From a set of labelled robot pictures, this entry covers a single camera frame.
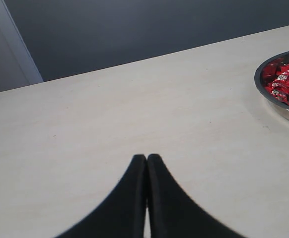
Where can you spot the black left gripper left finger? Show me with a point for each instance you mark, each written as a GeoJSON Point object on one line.
{"type": "Point", "coordinates": [122, 213]}

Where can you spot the red candy wrapper packet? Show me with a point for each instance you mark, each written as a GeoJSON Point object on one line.
{"type": "Point", "coordinates": [280, 95]}

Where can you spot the red candies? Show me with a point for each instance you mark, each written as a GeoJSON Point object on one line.
{"type": "Point", "coordinates": [282, 81]}

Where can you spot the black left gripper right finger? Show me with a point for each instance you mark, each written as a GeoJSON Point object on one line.
{"type": "Point", "coordinates": [172, 213]}

